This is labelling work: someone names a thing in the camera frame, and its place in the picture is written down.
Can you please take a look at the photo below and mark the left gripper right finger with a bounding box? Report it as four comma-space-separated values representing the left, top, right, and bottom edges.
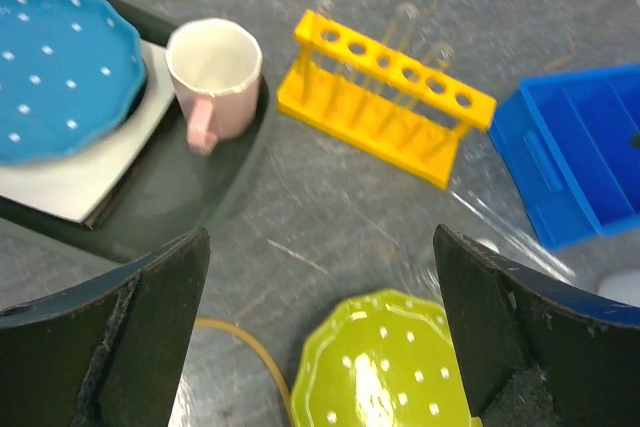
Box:
433, 224, 639, 426

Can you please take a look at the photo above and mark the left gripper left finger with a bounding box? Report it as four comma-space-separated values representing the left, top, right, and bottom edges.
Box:
1, 228, 210, 426

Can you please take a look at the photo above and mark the glass test tube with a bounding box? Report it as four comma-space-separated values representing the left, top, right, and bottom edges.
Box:
383, 2, 419, 52
451, 191, 576, 284
314, 0, 351, 78

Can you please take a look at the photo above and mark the yellow test tube rack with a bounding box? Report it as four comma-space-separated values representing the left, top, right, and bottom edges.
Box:
278, 10, 497, 189

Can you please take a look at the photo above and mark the green dotted plate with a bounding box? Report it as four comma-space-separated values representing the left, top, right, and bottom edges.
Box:
291, 289, 482, 427

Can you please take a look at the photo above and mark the white square plate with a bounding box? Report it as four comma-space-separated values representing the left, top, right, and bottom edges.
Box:
1, 41, 174, 223

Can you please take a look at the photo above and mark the grey plastic tray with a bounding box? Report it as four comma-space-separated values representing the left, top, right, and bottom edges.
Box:
0, 0, 271, 264

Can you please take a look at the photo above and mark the blue plastic bin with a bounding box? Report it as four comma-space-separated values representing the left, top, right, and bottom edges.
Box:
489, 63, 639, 249

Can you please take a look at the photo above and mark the blue dotted plate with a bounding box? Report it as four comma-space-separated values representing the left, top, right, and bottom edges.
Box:
1, 0, 147, 165

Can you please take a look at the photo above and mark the pink mug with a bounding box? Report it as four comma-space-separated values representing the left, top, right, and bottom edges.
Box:
165, 18, 263, 156

